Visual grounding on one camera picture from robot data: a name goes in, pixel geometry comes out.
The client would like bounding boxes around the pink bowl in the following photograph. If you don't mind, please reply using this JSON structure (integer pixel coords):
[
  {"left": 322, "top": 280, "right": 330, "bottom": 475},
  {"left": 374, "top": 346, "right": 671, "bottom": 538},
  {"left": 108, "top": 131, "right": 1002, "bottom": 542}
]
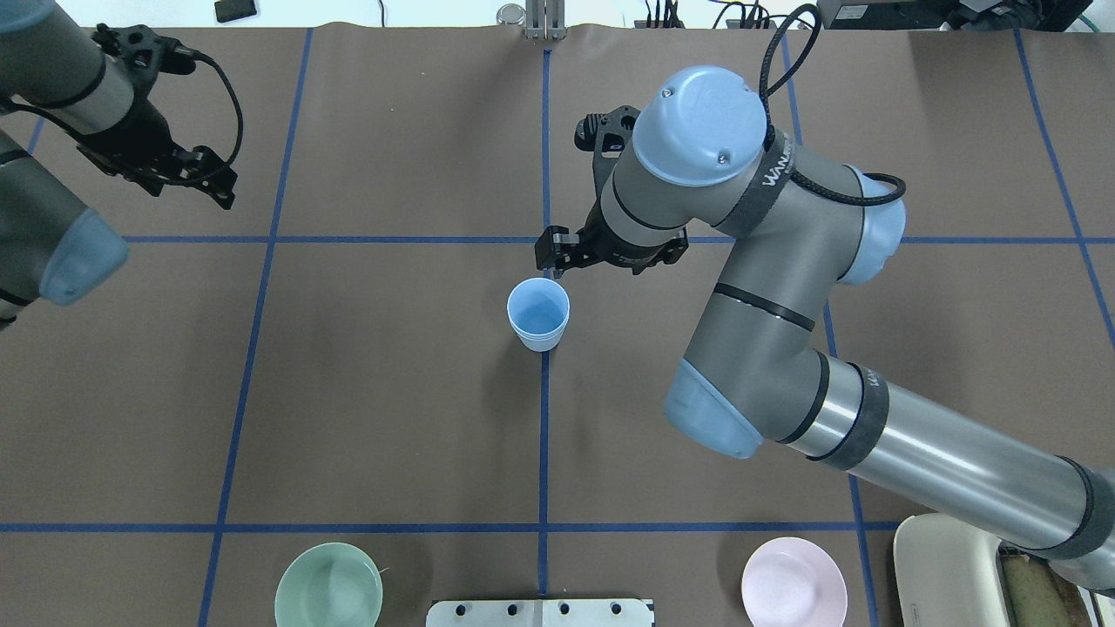
[{"left": 740, "top": 536, "right": 849, "bottom": 626}]

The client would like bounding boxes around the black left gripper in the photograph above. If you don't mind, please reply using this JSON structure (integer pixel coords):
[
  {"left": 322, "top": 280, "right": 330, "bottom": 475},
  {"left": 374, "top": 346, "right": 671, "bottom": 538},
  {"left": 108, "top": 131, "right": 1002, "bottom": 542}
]
[{"left": 77, "top": 104, "right": 237, "bottom": 210}]

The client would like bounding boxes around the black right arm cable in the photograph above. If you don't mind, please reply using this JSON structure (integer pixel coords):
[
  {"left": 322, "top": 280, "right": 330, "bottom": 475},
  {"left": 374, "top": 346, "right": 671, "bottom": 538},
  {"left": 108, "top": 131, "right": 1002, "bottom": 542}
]
[{"left": 760, "top": 3, "right": 906, "bottom": 208}]

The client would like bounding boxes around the aluminium frame post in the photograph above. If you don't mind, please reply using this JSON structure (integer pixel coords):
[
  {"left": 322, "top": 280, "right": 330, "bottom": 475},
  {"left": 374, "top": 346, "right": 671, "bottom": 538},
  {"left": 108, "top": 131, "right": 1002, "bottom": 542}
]
[{"left": 523, "top": 0, "right": 568, "bottom": 41}]

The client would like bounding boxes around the light blue cup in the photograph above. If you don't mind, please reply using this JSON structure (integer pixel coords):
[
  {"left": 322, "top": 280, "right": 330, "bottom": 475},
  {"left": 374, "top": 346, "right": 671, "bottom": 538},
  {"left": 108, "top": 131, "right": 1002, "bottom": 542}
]
[
  {"left": 506, "top": 277, "right": 571, "bottom": 341},
  {"left": 513, "top": 327, "right": 564, "bottom": 353}
]

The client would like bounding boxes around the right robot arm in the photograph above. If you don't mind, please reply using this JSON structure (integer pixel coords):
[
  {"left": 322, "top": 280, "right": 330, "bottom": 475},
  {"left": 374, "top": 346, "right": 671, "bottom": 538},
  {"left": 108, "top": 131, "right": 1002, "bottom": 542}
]
[{"left": 535, "top": 66, "right": 1114, "bottom": 596}]

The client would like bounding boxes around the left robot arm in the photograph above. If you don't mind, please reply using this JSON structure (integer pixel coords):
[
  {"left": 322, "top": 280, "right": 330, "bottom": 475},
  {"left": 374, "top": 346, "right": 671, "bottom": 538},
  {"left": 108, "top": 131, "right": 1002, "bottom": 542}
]
[{"left": 1, "top": 1, "right": 246, "bottom": 328}]

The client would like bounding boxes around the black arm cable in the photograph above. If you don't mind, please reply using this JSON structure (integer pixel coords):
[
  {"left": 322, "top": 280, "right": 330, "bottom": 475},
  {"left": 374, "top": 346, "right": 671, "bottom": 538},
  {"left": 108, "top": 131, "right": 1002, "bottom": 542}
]
[
  {"left": 760, "top": 3, "right": 906, "bottom": 208},
  {"left": 91, "top": 25, "right": 245, "bottom": 185}
]

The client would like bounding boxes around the bread slice in toaster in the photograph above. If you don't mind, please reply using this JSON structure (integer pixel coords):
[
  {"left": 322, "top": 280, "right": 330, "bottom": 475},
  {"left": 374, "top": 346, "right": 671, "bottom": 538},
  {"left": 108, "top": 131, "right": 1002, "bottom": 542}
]
[{"left": 1001, "top": 554, "right": 1090, "bottom": 626}]

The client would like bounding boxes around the green bowl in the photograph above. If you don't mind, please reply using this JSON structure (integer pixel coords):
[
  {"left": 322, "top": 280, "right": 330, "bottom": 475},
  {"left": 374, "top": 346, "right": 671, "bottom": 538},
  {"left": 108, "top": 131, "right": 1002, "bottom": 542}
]
[{"left": 274, "top": 543, "right": 385, "bottom": 626}]

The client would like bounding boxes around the cream toaster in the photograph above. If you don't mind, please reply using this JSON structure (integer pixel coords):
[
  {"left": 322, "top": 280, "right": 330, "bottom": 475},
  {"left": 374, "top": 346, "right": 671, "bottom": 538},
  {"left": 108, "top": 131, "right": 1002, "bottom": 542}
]
[{"left": 893, "top": 513, "right": 1112, "bottom": 626}]

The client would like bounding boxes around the black small device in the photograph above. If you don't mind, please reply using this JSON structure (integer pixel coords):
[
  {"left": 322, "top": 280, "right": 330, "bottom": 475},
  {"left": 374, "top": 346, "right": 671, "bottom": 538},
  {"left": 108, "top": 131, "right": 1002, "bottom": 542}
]
[{"left": 213, "top": 0, "right": 258, "bottom": 25}]

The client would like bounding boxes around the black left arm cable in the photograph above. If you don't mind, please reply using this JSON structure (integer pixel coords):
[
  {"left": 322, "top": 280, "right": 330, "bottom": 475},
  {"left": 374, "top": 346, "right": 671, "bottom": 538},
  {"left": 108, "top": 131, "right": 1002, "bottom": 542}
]
[{"left": 91, "top": 25, "right": 245, "bottom": 185}]

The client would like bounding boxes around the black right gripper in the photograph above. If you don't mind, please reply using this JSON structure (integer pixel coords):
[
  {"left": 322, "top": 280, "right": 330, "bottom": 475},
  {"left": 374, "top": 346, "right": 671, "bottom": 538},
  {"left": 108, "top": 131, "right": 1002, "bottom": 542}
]
[{"left": 534, "top": 104, "right": 689, "bottom": 281}]

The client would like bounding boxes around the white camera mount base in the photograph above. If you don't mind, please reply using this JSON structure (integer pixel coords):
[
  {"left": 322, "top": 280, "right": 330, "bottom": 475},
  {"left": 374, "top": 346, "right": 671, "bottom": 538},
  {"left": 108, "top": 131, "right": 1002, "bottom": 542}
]
[{"left": 425, "top": 598, "right": 657, "bottom": 626}]

